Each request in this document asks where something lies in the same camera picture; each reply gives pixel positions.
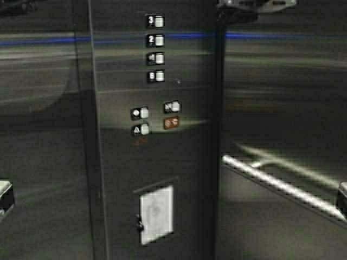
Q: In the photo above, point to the basement floor button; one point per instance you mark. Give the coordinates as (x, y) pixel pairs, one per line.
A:
(156, 76)

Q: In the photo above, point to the robot base left corner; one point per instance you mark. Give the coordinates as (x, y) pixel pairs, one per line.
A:
(7, 197)

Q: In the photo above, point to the robot base right corner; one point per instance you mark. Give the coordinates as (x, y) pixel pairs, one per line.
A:
(341, 199)

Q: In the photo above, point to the door close button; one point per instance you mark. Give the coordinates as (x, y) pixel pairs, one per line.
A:
(172, 107)

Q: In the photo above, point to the floor 3 button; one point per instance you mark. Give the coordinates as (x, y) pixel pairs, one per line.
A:
(155, 21)

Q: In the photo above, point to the steel elevator handrail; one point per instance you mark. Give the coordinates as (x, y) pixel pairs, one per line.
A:
(286, 190)

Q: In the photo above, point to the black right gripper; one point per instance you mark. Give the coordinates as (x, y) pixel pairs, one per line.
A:
(254, 7)

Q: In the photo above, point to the floor 1 button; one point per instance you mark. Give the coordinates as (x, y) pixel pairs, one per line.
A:
(155, 58)

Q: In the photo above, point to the alarm button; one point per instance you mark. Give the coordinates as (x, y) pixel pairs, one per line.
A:
(140, 130)

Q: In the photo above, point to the floor 2 button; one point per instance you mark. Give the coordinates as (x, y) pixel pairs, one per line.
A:
(155, 40)

